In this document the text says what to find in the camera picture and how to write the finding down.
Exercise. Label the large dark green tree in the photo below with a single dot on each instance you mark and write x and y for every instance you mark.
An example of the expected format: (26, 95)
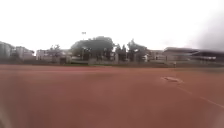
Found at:
(95, 45)

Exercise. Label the floodlight pole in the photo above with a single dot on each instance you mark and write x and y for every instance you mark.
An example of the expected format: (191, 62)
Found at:
(83, 41)

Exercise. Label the small green tree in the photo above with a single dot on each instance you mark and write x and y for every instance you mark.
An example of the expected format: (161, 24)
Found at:
(54, 51)

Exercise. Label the pale patch on ground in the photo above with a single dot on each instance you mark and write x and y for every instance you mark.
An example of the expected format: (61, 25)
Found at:
(172, 79)

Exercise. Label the low building with flat roof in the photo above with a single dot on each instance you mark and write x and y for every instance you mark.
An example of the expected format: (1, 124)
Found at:
(193, 54)

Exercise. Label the pale building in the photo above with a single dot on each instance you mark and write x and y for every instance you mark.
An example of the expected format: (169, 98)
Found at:
(24, 53)

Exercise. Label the grey building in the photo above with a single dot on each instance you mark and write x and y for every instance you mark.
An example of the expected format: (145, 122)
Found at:
(6, 50)

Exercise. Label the low perimeter wall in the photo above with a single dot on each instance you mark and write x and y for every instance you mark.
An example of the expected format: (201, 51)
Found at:
(110, 62)

